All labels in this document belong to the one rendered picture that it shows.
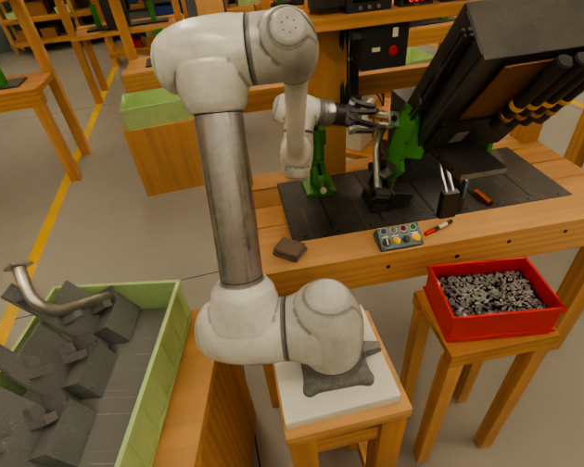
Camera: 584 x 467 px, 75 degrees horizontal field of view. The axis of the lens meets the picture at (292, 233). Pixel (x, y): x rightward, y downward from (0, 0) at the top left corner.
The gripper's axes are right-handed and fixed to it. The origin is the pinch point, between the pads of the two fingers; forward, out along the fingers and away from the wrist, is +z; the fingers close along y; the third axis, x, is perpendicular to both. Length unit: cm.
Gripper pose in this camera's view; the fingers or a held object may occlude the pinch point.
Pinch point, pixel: (385, 119)
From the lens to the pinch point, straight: 147.3
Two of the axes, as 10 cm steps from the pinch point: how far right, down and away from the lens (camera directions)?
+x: -2.4, 1.0, 9.7
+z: 9.7, 0.4, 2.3
